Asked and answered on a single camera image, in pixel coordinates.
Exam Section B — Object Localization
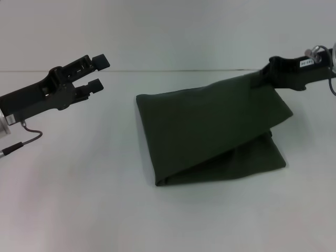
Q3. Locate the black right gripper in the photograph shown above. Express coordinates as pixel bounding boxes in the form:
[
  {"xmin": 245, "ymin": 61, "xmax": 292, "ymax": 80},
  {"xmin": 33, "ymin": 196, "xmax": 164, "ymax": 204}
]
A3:
[{"xmin": 257, "ymin": 50, "xmax": 334, "ymax": 92}]

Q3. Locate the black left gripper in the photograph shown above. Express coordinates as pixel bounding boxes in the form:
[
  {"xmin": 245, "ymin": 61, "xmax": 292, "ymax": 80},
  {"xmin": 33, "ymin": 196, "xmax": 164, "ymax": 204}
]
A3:
[{"xmin": 0, "ymin": 53, "xmax": 110, "ymax": 122}]

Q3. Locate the dark green shirt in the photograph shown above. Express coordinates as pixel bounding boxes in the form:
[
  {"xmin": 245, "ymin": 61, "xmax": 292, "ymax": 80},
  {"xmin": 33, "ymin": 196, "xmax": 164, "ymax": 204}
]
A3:
[{"xmin": 135, "ymin": 73, "xmax": 294, "ymax": 187}]

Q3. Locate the grey right arm cable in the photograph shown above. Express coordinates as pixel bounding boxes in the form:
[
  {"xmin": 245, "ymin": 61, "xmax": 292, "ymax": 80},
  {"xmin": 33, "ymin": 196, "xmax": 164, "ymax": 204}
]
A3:
[{"xmin": 306, "ymin": 45, "xmax": 336, "ymax": 96}]

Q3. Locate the brown left arm cable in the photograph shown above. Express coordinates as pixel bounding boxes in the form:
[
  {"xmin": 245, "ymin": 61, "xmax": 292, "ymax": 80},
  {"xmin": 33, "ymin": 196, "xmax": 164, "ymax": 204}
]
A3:
[{"xmin": 0, "ymin": 120, "xmax": 45, "ymax": 159}]

